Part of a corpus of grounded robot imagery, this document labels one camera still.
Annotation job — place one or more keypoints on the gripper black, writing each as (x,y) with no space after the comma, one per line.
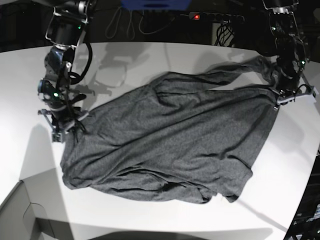
(64,118)
(291,89)

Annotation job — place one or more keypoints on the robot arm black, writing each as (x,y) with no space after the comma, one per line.
(291,50)
(66,31)

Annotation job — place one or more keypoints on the dark grey t-shirt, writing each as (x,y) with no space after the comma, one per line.
(180,137)

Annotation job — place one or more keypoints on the black power strip red light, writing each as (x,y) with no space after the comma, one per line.
(216,17)

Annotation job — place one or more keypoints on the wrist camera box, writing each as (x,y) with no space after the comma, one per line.
(313,95)
(58,137)

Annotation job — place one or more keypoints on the blue box at top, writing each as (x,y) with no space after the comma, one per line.
(178,5)

